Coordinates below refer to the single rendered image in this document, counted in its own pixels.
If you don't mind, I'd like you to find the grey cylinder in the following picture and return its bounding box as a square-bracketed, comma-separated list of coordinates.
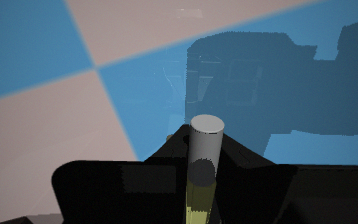
[186, 114, 225, 224]

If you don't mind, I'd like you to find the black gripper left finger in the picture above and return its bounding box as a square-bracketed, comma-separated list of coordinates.
[51, 124, 190, 224]

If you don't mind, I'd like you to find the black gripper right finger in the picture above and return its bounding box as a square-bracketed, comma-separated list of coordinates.
[214, 133, 358, 224]

